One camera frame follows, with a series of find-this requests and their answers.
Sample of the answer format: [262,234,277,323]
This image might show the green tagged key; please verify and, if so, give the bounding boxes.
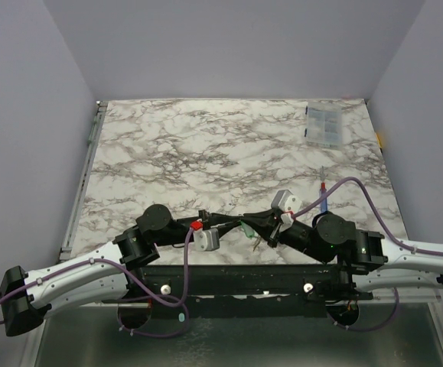
[241,222,255,239]

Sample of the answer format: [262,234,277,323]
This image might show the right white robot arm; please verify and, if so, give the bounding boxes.
[241,209,443,299]

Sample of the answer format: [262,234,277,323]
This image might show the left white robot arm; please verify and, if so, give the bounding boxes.
[0,204,242,336]

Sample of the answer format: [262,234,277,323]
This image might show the blue red screwdriver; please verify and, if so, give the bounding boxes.
[320,166,328,213]

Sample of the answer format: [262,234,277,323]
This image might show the clear plastic organizer box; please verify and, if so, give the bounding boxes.
[305,101,342,149]

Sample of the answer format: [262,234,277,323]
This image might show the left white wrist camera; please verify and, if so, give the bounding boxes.
[191,220,220,252]

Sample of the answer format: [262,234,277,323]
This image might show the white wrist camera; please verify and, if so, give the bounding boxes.
[191,220,220,252]
[271,190,302,231]

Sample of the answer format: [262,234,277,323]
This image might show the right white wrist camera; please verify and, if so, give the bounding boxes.
[271,190,302,231]

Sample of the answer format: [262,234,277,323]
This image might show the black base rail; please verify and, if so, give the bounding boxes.
[102,261,375,319]

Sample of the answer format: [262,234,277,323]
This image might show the aluminium side rail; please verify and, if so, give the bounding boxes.
[58,100,109,262]

